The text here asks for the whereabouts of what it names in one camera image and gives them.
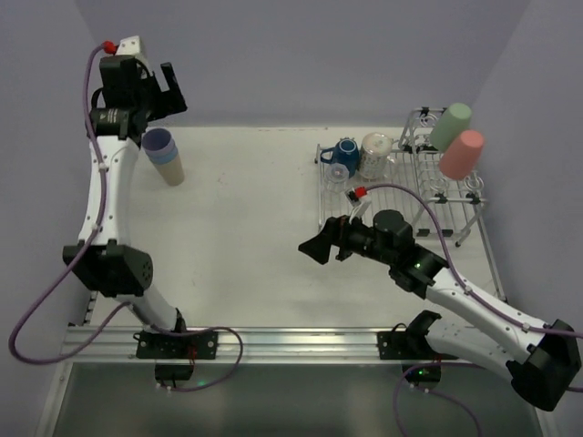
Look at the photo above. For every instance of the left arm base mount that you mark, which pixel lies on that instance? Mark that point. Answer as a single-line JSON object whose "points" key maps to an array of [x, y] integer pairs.
{"points": [[175, 357]]}

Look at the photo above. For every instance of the pink plastic cup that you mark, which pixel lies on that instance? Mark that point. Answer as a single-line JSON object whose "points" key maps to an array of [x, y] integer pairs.
{"points": [[462, 155]]}

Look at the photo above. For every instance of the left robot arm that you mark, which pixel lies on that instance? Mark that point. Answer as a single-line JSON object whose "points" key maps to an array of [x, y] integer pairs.
{"points": [[104, 259]]}

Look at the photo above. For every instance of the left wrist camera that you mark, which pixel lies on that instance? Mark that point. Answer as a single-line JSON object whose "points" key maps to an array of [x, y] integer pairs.
{"points": [[132, 46]]}

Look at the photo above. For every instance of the light blue plastic cup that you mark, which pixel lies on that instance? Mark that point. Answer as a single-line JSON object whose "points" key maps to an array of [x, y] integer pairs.
{"points": [[163, 159]]}

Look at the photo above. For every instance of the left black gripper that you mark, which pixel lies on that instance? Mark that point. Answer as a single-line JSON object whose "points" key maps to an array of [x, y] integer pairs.
{"points": [[155, 91]]}

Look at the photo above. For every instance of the lavender plastic cup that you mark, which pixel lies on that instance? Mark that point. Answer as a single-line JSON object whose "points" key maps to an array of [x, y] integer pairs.
{"points": [[157, 142]]}

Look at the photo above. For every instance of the aluminium mounting rail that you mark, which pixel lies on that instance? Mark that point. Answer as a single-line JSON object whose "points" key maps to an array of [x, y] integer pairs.
{"points": [[255, 345]]}

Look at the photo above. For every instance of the dark blue ceramic mug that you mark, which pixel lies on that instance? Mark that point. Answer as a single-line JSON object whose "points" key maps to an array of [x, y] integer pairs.
{"points": [[345, 152]]}

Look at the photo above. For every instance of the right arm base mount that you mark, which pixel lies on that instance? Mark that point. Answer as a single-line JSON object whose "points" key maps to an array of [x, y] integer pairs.
{"points": [[407, 343]]}

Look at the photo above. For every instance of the green plastic cup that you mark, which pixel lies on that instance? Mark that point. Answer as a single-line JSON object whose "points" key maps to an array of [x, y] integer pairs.
{"points": [[455, 120]]}

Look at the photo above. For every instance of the clear drinking glass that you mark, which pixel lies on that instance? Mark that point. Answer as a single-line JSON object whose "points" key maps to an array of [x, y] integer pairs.
{"points": [[336, 177]]}

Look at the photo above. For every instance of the white patterned mug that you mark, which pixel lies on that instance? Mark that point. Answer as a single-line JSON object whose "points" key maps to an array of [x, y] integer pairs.
{"points": [[375, 151]]}

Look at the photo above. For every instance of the beige plastic cup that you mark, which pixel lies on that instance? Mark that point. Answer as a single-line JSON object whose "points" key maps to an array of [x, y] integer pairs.
{"points": [[172, 172]]}

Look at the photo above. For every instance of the metal wire dish rack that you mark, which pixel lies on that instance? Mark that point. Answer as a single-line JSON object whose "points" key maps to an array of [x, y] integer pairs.
{"points": [[414, 163]]}

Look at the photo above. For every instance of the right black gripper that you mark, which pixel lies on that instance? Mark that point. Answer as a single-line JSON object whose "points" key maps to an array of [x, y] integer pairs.
{"points": [[342, 238]]}

